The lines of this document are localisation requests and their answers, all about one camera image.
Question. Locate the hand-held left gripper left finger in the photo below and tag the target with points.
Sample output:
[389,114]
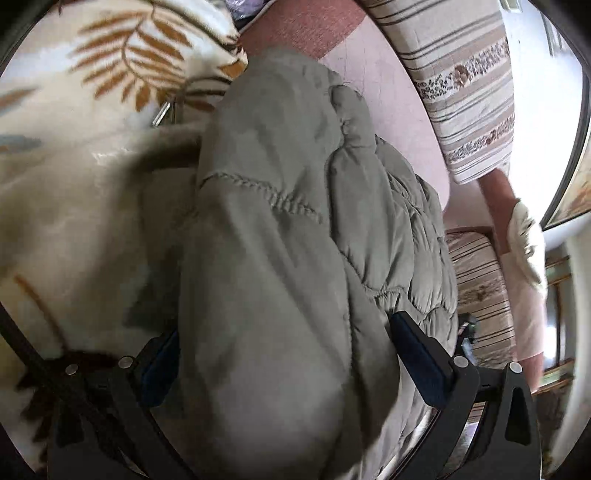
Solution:
[159,371]

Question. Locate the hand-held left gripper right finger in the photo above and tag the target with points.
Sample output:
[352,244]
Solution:
[422,355]

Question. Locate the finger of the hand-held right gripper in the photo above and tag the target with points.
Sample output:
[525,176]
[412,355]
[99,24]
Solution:
[467,332]

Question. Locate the olive quilted hooded jacket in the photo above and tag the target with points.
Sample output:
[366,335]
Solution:
[286,258]

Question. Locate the cream cloth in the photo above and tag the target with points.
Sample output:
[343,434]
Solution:
[526,249]

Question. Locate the framed picture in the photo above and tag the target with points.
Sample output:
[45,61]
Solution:
[570,189]

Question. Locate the leaf print blanket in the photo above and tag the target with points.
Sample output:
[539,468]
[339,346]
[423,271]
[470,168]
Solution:
[69,207]

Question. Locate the striped floral long cushion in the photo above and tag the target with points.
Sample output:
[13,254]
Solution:
[461,78]

